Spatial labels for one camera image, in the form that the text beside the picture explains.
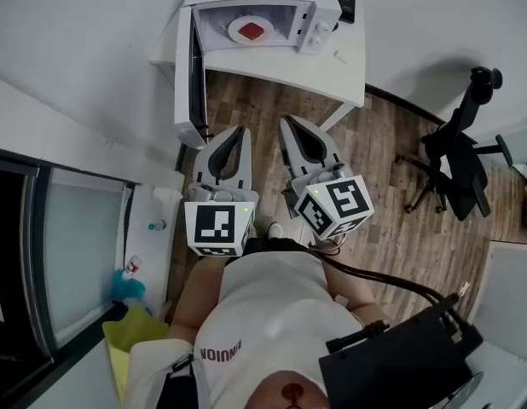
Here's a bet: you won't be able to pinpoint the person's right forearm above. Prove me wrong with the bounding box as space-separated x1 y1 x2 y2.
321 235 393 328

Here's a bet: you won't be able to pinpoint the white cabinet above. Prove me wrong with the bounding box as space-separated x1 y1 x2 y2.
475 239 527 409

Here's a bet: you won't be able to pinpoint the white bag with black strap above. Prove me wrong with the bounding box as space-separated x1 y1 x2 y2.
122 337 210 409

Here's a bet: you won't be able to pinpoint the black cable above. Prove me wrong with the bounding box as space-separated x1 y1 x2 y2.
308 239 460 313

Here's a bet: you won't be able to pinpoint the person's white shirt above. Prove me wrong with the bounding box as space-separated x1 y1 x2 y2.
194 249 367 409

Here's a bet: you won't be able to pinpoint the black box device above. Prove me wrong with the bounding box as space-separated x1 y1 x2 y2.
317 303 486 409

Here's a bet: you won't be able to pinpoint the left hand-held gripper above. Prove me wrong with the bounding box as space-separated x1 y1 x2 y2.
184 125 260 258

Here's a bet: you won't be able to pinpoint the white table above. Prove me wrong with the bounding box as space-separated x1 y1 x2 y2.
148 0 368 132

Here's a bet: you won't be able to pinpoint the person's black trousers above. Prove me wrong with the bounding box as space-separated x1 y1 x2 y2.
244 235 310 256

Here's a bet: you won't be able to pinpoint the red labelled white bottle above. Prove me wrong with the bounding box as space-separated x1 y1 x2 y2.
125 254 144 278

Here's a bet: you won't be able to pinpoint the black office chair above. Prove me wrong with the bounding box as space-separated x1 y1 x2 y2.
394 66 504 222

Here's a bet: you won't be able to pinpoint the person's left forearm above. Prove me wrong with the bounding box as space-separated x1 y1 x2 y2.
168 254 227 341

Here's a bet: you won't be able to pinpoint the black framed glass door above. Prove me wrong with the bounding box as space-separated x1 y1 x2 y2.
0 145 139 409

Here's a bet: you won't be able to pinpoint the white round plate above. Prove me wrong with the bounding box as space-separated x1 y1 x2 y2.
227 14 275 46

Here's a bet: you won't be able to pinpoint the black flat rectangular device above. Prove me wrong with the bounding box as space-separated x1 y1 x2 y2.
330 0 357 24

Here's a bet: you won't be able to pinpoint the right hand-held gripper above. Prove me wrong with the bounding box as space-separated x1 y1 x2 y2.
279 114 375 243

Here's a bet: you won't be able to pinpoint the red pendant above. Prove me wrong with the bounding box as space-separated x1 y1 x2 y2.
281 382 307 409

